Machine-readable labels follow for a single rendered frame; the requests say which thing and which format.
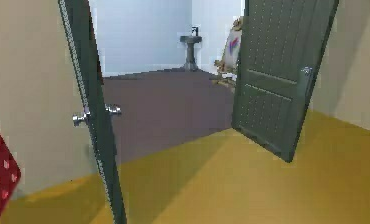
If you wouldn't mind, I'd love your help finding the silver door knob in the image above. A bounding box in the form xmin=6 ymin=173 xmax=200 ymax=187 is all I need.
xmin=72 ymin=107 xmax=91 ymax=128
xmin=104 ymin=103 xmax=122 ymax=116

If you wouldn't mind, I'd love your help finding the wooden easel with painting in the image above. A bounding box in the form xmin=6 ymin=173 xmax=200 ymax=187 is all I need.
xmin=211 ymin=16 xmax=244 ymax=88

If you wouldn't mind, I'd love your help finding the dark green room door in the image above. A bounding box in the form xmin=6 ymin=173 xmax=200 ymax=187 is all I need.
xmin=231 ymin=0 xmax=340 ymax=164
xmin=57 ymin=0 xmax=128 ymax=224

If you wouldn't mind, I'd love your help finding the red white dotted cloth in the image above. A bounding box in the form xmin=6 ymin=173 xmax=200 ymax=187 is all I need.
xmin=0 ymin=123 xmax=22 ymax=224

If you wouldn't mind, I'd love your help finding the grey pedestal sink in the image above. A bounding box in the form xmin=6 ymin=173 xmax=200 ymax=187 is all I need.
xmin=179 ymin=26 xmax=203 ymax=72

